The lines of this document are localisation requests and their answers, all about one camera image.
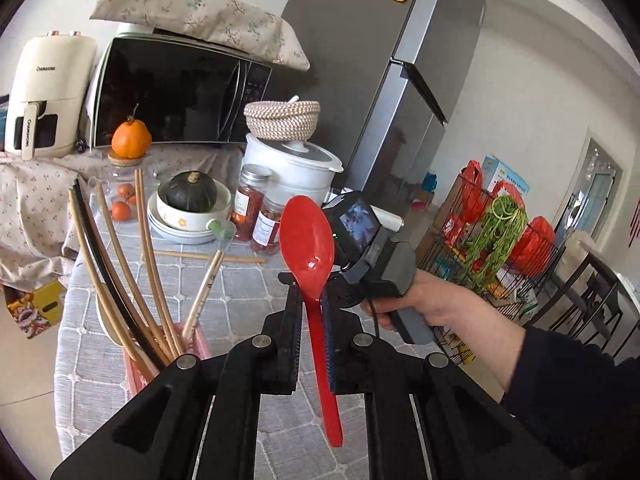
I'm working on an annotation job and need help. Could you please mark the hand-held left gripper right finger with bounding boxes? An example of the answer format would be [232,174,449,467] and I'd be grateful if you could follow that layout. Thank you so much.
[321,284,571,480]

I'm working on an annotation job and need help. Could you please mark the black wire rack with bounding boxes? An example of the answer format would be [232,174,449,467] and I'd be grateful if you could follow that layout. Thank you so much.
[417,160,561,366]

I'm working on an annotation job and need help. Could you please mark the red plastic spoon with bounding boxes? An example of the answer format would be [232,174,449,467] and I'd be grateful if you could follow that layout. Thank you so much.
[278,195,345,449]

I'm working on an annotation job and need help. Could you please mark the white floral tablecloth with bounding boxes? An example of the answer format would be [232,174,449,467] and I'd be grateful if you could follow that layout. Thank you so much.
[0,145,246,288]

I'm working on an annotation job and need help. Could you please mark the wooden spoon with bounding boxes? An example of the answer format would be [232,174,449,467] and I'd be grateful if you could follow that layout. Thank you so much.
[94,285,151,376]

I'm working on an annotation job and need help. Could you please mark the silver framed glass door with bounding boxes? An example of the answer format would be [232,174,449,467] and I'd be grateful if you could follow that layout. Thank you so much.
[565,130,626,253]

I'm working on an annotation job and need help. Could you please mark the dark side table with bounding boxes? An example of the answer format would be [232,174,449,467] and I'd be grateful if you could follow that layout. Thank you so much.
[540,240,640,363]

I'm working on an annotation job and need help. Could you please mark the silver lid spice jar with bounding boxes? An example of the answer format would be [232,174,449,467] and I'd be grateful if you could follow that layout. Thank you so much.
[231,164,273,243]

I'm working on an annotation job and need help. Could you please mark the black microwave oven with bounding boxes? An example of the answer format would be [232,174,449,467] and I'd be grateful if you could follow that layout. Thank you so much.
[85,32,273,150]

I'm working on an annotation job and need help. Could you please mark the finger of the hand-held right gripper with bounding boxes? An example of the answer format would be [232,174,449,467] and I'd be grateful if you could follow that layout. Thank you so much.
[331,269,374,319]

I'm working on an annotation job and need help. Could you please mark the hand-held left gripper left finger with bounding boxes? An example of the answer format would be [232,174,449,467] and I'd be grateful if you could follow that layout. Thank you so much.
[50,271,303,480]

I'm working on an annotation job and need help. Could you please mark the bunch of green beans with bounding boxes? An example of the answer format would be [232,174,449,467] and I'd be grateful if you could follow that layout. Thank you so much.
[457,195,528,296]

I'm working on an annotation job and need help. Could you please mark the blue and white box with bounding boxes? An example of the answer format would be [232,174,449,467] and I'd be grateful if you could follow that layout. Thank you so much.
[481,155,531,196]

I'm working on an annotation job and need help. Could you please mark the floral cover cloth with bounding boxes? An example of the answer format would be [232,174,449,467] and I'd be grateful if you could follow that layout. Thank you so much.
[89,0,311,72]

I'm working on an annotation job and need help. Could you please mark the red label spice jar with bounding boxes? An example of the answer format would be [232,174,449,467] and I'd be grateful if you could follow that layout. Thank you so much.
[250,195,296,256]

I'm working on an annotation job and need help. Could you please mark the cream air fryer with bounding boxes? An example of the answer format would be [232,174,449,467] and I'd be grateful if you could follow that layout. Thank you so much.
[4,31,98,160]

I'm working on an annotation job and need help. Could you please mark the woven rope basket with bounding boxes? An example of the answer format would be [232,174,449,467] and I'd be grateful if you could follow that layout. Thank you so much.
[243,100,321,142]

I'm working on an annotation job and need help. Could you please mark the white ceramic bowl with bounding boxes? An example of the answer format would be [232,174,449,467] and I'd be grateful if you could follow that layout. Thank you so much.
[156,180,233,231]

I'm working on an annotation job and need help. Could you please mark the green headed wooden utensil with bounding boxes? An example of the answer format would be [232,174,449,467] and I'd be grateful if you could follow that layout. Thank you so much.
[181,219,238,343]

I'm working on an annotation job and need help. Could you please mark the white electric cooking pot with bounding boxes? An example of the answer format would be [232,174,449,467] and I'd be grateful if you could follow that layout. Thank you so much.
[241,132,344,208]

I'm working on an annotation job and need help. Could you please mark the yellow printed cardboard box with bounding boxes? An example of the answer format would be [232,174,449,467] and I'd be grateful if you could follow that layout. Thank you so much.
[5,280,68,340]

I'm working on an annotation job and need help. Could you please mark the wooden chopsticks and utensils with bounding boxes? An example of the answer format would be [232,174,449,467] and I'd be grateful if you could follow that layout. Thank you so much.
[72,180,171,368]

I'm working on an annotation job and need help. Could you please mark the grey refrigerator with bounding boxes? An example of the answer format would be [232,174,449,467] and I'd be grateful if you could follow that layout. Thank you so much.
[280,0,488,211]

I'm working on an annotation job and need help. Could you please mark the person's right hand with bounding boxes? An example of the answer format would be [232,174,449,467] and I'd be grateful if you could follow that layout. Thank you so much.
[360,270,489,352]

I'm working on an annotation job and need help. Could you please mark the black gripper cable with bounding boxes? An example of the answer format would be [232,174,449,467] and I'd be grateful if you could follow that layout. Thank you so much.
[369,296,384,347]

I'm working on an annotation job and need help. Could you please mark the orange citrus fruit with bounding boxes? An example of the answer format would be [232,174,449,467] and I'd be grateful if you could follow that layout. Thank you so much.
[111,105,152,159]

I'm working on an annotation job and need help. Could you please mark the pink utensil holder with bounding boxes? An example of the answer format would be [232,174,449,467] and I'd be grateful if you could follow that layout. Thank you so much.
[122,320,213,396]

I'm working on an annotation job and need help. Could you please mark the person's right forearm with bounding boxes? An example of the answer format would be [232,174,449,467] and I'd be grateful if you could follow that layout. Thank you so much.
[470,305,640,480]

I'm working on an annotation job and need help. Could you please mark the dark green squash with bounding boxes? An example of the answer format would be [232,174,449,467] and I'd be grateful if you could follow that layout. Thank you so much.
[165,171,218,213]

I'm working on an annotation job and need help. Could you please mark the wooden chopstick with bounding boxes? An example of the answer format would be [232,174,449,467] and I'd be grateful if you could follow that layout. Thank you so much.
[142,252,266,266]
[151,249,267,264]
[67,190,161,381]
[134,169,185,357]
[95,183,178,358]

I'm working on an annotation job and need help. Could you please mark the clear glass jar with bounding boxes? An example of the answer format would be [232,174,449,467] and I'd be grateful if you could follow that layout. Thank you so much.
[107,152,151,223]

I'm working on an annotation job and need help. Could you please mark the grey quilted tablecloth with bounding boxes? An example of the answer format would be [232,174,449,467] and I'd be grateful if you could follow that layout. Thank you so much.
[55,220,516,480]

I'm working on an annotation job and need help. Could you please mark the red plastic bag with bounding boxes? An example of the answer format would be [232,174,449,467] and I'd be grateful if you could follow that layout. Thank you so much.
[515,216,557,267]
[447,160,485,247]

